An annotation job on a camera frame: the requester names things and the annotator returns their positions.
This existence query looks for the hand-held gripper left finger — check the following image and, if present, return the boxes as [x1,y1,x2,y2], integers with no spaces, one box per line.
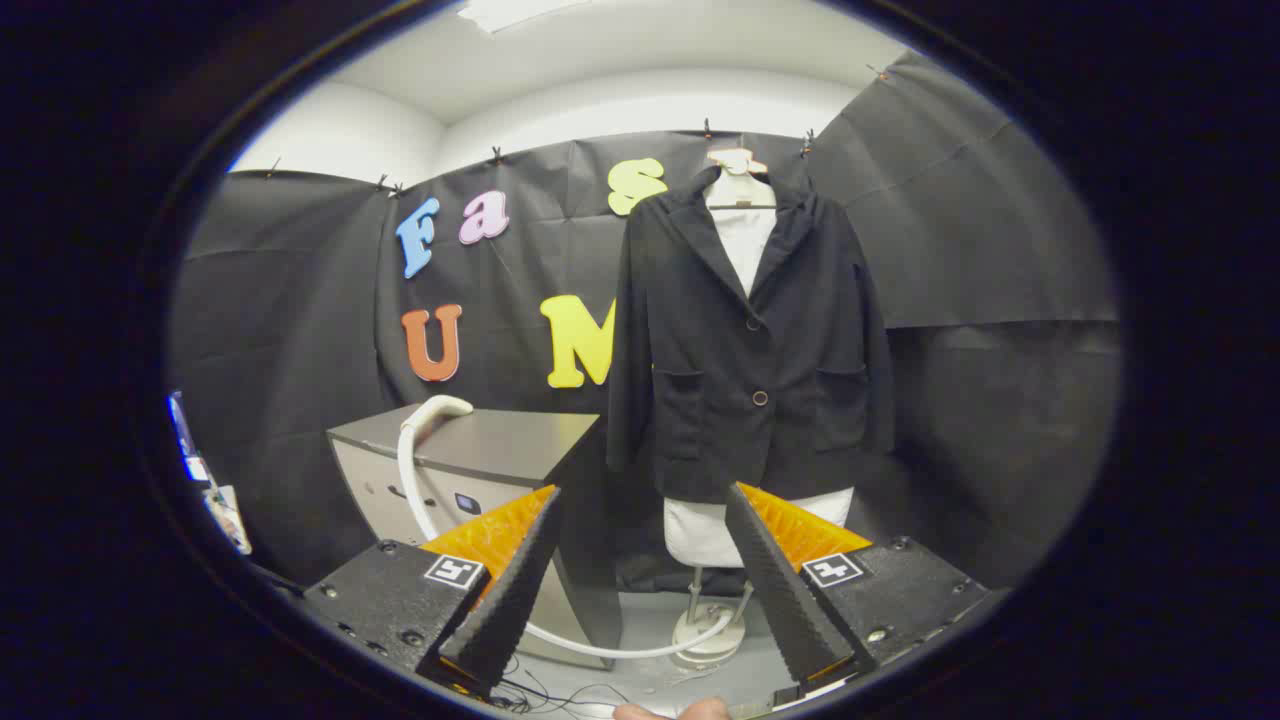
[303,485,563,701]

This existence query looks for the black cable bundle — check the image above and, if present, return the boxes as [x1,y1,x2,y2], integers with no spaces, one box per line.
[490,655,641,717]

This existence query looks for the white garment steamer with hose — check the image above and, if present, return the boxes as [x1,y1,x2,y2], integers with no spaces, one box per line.
[397,394,736,661]

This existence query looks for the white mannequin torso with stand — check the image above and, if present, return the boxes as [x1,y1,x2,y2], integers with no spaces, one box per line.
[663,205,856,669]

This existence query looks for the black button jacket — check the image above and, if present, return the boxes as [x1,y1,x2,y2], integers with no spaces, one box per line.
[605,165,896,504]

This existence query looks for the ceiling light panel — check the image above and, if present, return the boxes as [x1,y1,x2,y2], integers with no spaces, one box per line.
[458,0,591,36]

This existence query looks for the white paper sheets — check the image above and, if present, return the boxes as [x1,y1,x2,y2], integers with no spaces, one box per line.
[205,485,253,556]

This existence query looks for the black backdrop cloth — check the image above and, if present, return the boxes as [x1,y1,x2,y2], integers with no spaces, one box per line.
[165,50,1123,601]

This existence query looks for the white clothes hanger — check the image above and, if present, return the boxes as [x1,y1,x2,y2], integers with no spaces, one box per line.
[703,148,779,211]

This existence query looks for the grey cabinet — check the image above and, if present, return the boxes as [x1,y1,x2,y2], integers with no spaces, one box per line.
[327,405,621,671]

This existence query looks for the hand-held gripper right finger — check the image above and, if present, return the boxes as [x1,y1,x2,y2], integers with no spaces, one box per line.
[724,481,991,693]

